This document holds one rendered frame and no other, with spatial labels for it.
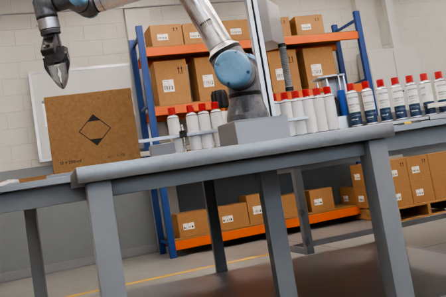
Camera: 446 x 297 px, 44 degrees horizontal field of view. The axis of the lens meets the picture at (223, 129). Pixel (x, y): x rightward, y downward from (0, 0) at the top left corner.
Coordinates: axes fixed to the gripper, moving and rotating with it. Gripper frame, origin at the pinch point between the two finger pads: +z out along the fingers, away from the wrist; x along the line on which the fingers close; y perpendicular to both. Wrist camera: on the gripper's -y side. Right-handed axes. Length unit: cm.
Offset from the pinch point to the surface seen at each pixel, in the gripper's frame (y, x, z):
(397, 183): 373, -234, 146
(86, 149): -7.0, -4.6, 24.0
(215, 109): 43, -53, 21
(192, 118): 40, -42, 23
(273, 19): 40, -86, -11
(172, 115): 40, -34, 19
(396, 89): 54, -138, 31
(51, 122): -7.7, 4.8, 12.2
